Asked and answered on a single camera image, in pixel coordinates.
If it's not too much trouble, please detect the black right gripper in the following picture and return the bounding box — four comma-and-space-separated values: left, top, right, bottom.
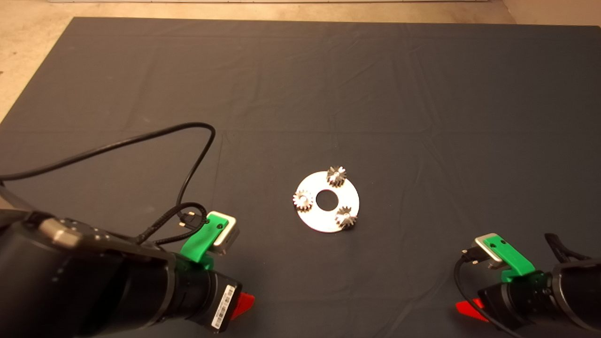
455, 271, 560, 332

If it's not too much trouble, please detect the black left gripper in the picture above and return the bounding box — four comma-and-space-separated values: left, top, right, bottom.
165, 256, 255, 334

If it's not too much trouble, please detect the small steel planetary gear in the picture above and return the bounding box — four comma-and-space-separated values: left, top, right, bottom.
293, 190, 314, 213
326, 166, 348, 187
335, 206, 358, 229

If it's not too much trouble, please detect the round metal carrier plate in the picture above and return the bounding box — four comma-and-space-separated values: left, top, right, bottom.
294, 170, 360, 233

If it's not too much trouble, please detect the dark grey table cloth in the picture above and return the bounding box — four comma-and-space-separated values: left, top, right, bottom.
0, 16, 601, 338

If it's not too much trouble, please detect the smooth black right camera cable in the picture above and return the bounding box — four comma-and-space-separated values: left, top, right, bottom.
453, 253, 523, 338

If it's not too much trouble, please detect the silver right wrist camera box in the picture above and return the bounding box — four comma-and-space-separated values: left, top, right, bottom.
462, 233, 507, 269

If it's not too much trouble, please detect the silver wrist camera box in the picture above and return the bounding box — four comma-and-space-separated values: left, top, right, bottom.
207, 211, 240, 257
462, 233, 507, 269

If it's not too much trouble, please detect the green right camera mount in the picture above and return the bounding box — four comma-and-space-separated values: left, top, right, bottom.
484, 236, 536, 284

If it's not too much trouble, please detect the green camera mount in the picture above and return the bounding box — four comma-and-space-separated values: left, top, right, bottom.
181, 212, 230, 271
484, 236, 536, 284

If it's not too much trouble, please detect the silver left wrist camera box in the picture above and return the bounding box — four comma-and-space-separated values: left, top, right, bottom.
207, 211, 240, 257

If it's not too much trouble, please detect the green left camera mount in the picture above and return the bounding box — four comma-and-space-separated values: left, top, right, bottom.
181, 212, 230, 271

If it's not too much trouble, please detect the braided black right arm cable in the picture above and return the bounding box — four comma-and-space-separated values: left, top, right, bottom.
545, 233, 593, 263

